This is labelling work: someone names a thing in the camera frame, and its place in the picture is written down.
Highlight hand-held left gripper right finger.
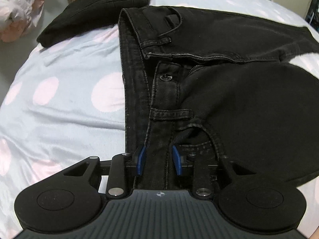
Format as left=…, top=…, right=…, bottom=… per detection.
left=172, top=146, right=254, bottom=200

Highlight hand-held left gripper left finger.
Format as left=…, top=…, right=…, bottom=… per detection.
left=61, top=145, right=147, bottom=199

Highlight black jeans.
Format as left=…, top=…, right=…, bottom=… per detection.
left=117, top=6, right=319, bottom=190

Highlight bed with polka dot sheet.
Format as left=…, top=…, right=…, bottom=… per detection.
left=0, top=0, right=319, bottom=239

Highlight folded black pants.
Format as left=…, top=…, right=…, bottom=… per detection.
left=37, top=0, right=151, bottom=48

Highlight pink and white quilt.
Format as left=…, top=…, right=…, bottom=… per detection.
left=0, top=0, right=53, bottom=43

